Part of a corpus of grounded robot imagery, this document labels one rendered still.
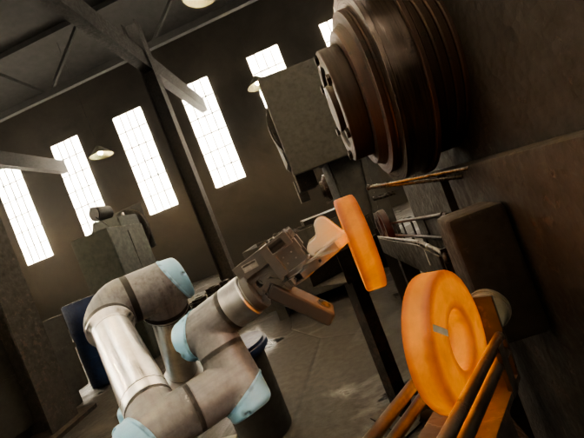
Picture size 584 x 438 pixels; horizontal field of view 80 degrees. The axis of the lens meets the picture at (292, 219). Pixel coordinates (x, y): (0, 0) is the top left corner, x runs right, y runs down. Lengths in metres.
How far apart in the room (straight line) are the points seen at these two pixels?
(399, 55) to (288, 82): 2.99
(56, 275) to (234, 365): 14.09
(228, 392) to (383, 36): 0.66
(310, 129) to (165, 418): 3.20
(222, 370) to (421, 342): 0.32
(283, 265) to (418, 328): 0.25
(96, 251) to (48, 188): 10.33
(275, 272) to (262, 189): 10.57
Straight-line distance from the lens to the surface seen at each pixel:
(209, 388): 0.58
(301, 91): 3.66
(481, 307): 0.52
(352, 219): 0.50
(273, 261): 0.55
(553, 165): 0.55
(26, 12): 11.33
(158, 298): 0.88
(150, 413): 0.58
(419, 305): 0.39
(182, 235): 11.97
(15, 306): 3.45
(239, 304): 0.57
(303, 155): 3.49
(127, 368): 0.67
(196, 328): 0.61
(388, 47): 0.73
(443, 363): 0.40
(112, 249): 4.17
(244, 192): 11.23
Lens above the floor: 0.90
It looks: 1 degrees down
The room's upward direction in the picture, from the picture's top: 21 degrees counter-clockwise
